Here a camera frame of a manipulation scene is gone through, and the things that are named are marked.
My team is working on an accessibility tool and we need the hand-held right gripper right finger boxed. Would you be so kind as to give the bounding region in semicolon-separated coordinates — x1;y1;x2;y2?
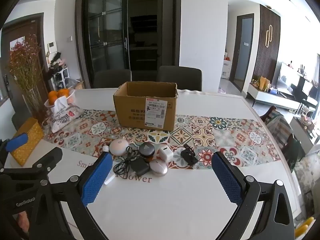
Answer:
212;151;296;240

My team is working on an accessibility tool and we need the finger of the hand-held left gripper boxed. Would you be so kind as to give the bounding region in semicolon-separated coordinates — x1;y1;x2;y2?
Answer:
0;147;63;179
0;133;29;156

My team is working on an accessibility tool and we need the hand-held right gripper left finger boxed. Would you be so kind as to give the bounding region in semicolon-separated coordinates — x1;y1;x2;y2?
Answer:
29;152;114;240

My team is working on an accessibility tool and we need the black adapter with cable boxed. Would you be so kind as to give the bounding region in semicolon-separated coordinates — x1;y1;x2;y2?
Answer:
113;146;137;180

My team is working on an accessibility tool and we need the black power adapter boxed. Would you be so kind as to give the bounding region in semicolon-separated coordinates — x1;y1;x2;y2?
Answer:
130;158;150;177

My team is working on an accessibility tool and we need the black round jar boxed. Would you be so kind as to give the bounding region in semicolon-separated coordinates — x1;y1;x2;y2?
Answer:
139;142;156;163

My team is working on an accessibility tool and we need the white charger plug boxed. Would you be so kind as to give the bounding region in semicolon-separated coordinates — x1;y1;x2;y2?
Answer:
157;147;173;162

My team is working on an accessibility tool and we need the brown cardboard box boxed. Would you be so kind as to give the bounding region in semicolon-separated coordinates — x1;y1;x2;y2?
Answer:
113;81;179;132

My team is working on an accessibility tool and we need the yellow woven box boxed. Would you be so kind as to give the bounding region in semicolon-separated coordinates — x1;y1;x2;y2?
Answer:
11;117;44;167

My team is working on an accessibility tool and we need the floral tissue cover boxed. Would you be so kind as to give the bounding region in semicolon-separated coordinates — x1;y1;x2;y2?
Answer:
47;97;84;132

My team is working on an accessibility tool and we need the patterned tile table runner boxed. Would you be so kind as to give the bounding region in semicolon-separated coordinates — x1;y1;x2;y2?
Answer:
41;109;282;170

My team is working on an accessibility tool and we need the black metal clip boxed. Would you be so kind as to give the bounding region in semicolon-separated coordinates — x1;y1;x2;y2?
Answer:
180;144;198;166

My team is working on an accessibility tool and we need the black door lock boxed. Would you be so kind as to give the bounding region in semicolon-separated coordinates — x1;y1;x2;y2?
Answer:
3;74;13;100

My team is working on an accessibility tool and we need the white fruit basket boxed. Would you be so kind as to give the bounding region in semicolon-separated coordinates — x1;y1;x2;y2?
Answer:
44;88;76;109

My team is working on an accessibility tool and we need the wooden chair with striped cushion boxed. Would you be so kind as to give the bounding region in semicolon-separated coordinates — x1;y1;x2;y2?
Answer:
260;106;306;171

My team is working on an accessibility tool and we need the clear plastic bag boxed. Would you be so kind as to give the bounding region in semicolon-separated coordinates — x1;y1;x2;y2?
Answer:
64;78;78;89

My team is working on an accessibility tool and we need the white shoe rack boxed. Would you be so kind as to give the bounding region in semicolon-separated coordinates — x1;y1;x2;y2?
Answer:
51;65;69;90

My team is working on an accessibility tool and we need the brown entry door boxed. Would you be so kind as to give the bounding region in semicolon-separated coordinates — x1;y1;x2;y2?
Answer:
0;12;51;105

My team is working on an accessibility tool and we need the pile of slippers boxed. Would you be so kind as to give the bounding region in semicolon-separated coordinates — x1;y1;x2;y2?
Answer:
48;52;66;71

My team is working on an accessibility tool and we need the white low cabinet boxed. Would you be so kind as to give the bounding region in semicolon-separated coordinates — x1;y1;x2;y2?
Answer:
246;82;318;111

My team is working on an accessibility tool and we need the red and white door poster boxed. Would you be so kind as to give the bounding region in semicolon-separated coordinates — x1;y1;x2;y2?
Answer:
10;36;27;53

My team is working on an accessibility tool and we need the dark dining chair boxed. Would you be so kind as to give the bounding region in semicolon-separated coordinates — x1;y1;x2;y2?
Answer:
93;69;132;89
156;66;202;92

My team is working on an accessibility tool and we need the yellow paper bag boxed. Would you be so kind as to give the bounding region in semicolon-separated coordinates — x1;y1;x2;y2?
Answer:
259;76;271;92

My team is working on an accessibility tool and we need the television screen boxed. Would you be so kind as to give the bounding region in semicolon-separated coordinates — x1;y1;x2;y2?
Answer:
277;62;301;91

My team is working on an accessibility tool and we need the grey interior door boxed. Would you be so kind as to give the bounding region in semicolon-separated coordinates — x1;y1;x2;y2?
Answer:
229;14;255;86

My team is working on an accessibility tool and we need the dark framed glass door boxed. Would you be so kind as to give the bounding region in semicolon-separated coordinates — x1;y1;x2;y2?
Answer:
75;0;182;86

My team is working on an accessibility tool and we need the gold wall ornament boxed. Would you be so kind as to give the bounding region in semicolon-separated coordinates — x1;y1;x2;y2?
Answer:
265;24;274;48

